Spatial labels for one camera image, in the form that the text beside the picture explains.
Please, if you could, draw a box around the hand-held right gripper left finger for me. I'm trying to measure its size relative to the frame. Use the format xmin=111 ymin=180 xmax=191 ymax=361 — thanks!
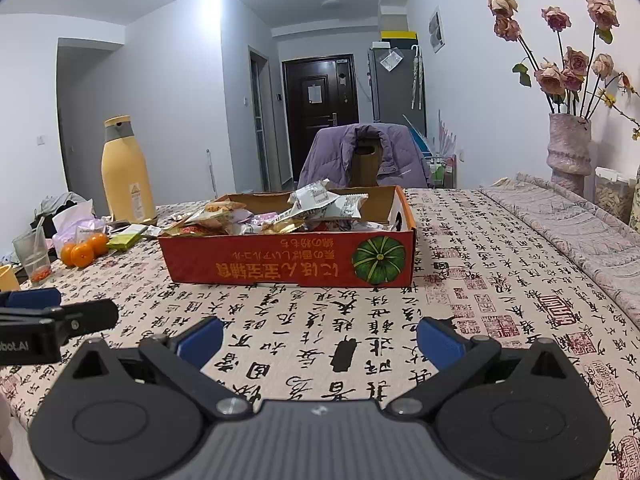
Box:
xmin=70 ymin=316 xmax=253 ymax=418

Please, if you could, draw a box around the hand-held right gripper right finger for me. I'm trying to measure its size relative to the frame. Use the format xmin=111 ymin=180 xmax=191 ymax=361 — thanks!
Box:
xmin=386 ymin=316 xmax=581 ymax=418

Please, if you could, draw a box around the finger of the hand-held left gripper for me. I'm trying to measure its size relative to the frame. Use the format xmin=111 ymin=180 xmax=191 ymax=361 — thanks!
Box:
xmin=0 ymin=287 xmax=63 ymax=311
xmin=0 ymin=298 xmax=121 ymax=347

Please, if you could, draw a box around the orange cardboard box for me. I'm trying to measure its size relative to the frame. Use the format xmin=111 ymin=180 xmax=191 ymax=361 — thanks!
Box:
xmin=157 ymin=185 xmax=417 ymax=288

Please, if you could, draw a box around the pile of small snack packets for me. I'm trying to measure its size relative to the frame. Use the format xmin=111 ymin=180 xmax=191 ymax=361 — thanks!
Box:
xmin=161 ymin=179 xmax=373 ymax=237

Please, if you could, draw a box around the clear glass cup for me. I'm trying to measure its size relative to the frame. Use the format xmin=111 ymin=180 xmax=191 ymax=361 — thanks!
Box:
xmin=12 ymin=232 xmax=52 ymax=287

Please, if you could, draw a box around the green flat packet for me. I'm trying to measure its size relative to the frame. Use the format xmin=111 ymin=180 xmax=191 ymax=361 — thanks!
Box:
xmin=106 ymin=224 xmax=149 ymax=252

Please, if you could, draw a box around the pinkish white plastic bag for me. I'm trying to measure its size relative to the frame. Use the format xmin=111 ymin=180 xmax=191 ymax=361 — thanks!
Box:
xmin=52 ymin=199 xmax=108 ymax=256

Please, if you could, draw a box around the dark clothes pile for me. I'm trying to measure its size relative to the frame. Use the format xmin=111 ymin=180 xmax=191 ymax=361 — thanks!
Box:
xmin=37 ymin=191 xmax=96 ymax=233

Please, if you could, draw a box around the yellow thermos bottle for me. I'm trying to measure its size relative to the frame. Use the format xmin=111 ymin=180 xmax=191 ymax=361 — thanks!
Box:
xmin=101 ymin=115 xmax=158 ymax=226

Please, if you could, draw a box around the folded printed cloth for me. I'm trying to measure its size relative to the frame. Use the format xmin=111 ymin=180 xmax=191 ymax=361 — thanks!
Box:
xmin=479 ymin=172 xmax=640 ymax=326

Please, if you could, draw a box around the small trolley rack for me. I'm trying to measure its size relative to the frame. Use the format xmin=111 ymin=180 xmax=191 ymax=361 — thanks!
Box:
xmin=427 ymin=155 xmax=458 ymax=189

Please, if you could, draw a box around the wooden chair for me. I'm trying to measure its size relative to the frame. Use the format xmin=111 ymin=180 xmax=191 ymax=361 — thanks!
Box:
xmin=348 ymin=125 xmax=386 ymax=188

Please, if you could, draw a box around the blue folded rack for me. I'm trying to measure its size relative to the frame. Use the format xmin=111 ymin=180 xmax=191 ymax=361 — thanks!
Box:
xmin=402 ymin=115 xmax=431 ymax=158

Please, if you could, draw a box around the purple puffer jacket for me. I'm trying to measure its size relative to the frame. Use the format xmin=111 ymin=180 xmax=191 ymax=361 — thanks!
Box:
xmin=297 ymin=122 xmax=432 ymax=191

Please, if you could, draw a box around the clear storage jar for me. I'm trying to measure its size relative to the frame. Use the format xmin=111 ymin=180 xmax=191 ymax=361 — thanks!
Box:
xmin=594 ymin=166 xmax=637 ymax=225

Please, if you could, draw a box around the grey interior door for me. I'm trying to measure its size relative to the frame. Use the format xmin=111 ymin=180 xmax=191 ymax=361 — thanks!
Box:
xmin=248 ymin=46 xmax=281 ymax=193

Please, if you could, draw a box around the pink ribbed vase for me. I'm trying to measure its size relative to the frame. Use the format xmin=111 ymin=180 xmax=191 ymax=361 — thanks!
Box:
xmin=546 ymin=112 xmax=592 ymax=198

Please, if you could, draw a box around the dark entrance door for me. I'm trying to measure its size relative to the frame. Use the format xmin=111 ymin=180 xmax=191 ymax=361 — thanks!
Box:
xmin=281 ymin=56 xmax=360 ymax=186

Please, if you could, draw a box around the small floral vase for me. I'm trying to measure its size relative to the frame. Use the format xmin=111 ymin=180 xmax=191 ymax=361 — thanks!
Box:
xmin=627 ymin=162 xmax=640 ymax=233

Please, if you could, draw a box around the grey refrigerator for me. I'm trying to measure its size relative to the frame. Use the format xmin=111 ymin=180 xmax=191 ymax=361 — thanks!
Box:
xmin=368 ymin=46 xmax=427 ymax=136

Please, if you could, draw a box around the white folded umbrella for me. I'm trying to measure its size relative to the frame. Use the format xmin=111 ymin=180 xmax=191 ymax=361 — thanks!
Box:
xmin=411 ymin=45 xmax=426 ymax=111

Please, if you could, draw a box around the yellow blossom branch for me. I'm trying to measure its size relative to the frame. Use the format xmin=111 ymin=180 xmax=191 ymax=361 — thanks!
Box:
xmin=592 ymin=85 xmax=640 ymax=142

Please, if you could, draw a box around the dried pink roses bouquet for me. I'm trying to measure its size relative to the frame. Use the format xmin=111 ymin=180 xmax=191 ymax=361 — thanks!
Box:
xmin=487 ymin=0 xmax=633 ymax=116

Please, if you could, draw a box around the yellow box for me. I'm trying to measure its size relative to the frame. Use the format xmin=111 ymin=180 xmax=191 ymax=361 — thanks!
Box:
xmin=380 ymin=30 xmax=418 ymax=49

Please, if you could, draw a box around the wall picture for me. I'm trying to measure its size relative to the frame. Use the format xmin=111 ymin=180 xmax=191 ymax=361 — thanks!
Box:
xmin=428 ymin=7 xmax=446 ymax=53

